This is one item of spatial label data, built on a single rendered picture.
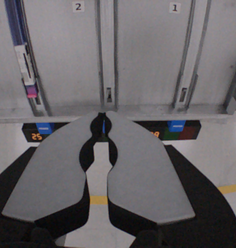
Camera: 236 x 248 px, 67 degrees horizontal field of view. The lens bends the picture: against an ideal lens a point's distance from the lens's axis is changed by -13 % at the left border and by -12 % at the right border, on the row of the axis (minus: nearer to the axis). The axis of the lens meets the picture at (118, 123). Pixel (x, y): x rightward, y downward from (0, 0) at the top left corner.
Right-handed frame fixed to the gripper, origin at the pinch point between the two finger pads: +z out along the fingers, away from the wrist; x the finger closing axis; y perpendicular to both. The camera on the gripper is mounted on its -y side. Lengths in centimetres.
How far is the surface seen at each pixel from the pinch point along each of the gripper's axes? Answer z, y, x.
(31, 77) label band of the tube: 14.3, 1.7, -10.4
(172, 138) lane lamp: 20.2, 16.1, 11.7
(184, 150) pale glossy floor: 70, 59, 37
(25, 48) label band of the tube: 13.4, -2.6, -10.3
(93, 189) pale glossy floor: 60, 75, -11
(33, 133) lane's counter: 19.7, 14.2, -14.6
